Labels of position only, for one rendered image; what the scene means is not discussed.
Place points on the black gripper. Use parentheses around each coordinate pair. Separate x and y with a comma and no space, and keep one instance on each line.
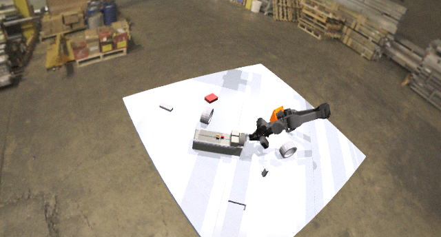
(262,136)

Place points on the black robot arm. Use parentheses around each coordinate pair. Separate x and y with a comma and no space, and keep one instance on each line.
(289,119)

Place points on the red flat block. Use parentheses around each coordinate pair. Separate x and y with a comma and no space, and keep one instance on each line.
(211,98)

